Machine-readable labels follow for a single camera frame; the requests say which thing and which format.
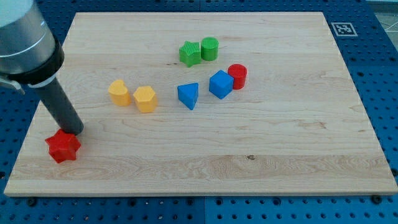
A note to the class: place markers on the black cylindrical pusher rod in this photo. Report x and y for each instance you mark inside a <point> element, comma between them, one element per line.
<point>59,106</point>

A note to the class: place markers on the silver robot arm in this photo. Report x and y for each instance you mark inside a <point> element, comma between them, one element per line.
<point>32,55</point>

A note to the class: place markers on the red star block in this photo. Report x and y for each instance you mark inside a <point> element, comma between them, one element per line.
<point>63,146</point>

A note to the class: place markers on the yellow heart block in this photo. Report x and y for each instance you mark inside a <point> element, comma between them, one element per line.
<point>119,93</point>

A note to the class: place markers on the green star block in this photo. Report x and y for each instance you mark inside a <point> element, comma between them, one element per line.
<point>190,53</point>

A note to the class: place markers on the yellow hexagon block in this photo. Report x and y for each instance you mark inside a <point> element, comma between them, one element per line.
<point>146,99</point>

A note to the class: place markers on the blue triangle block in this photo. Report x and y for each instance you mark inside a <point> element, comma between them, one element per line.
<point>188,94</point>

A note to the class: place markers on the wooden board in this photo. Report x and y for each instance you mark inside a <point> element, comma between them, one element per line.
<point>297,127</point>

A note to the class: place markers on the green cylinder block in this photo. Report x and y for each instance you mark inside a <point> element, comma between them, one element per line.
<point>209,48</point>

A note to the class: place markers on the blue cube block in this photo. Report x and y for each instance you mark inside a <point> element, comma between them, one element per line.
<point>221,84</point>

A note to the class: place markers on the red cylinder block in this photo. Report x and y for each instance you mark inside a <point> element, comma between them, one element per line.
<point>239,73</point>

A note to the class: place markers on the white fiducial marker tag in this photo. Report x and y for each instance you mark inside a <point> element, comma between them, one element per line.
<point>344,29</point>

